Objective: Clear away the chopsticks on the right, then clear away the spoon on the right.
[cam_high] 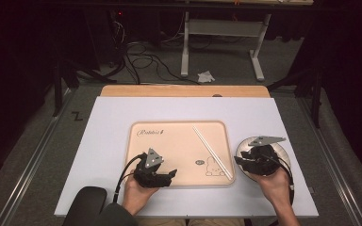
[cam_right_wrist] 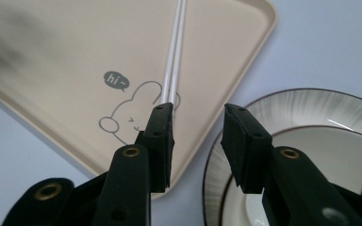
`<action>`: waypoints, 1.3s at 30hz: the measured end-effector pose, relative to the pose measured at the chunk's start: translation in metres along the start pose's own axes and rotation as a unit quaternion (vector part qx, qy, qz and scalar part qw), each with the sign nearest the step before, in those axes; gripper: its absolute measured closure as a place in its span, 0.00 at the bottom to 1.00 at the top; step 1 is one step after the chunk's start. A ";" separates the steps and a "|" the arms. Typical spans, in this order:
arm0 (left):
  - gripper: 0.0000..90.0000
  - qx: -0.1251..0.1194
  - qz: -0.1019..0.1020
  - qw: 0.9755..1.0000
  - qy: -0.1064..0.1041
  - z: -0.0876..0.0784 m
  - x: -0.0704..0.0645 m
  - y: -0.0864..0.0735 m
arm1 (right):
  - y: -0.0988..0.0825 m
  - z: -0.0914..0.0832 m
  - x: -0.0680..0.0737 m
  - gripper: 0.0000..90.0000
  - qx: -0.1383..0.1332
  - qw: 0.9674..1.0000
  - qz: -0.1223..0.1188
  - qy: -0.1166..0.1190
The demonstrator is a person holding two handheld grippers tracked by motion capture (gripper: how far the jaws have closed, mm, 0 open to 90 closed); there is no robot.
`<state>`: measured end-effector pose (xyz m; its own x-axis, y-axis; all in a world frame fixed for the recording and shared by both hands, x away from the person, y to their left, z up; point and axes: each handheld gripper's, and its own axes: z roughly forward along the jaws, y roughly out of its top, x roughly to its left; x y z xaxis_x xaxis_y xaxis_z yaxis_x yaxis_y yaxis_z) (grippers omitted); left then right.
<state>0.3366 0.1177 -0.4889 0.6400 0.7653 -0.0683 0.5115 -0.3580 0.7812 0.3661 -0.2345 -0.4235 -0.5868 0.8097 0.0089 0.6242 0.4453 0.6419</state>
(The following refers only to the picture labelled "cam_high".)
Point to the metal floor rail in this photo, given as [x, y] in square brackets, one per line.
[31, 169]
[333, 169]

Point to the black metal stand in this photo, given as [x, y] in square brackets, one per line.
[317, 94]
[58, 91]

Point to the white chopstick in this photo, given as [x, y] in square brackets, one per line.
[215, 153]
[209, 150]

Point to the white plate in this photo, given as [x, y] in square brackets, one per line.
[239, 150]

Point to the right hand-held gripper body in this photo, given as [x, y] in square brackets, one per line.
[262, 160]

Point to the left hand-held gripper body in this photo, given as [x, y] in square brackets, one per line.
[151, 174]

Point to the white board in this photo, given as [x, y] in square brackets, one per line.
[106, 125]

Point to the person's right hand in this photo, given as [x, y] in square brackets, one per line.
[275, 188]

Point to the white desk frame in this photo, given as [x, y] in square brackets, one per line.
[223, 27]

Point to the crumpled white paper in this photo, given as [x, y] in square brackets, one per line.
[205, 77]

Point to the person's left hand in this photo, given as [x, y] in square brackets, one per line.
[136, 196]

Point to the beige tray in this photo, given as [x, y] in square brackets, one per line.
[176, 150]

